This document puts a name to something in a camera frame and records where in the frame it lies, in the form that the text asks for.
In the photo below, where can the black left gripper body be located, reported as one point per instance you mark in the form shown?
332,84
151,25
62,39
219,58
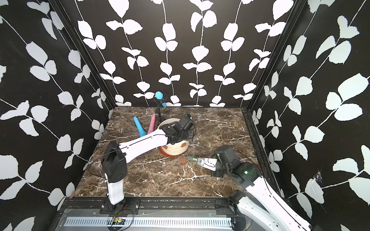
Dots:
187,136

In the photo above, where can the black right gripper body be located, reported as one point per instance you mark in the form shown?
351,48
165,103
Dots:
219,170

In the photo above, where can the cream ceramic pot with soil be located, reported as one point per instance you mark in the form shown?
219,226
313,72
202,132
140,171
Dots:
173,150

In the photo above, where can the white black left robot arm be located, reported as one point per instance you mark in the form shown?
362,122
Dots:
117,156

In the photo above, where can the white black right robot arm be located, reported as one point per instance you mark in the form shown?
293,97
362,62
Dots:
274,214

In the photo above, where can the pink toy microphone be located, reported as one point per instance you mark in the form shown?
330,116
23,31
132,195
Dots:
152,124

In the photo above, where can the blue toy microphone lying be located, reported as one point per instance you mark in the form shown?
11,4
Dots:
139,127

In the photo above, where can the black tripod microphone stand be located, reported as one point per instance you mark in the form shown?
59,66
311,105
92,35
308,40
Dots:
159,111

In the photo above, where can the blue microphone on stand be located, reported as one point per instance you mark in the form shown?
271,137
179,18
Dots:
160,99

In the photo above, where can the white perforated strip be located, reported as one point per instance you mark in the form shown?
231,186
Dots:
218,223

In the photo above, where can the small circuit board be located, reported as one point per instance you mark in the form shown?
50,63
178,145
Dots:
117,221

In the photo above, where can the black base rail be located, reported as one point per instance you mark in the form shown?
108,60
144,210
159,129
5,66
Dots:
221,205

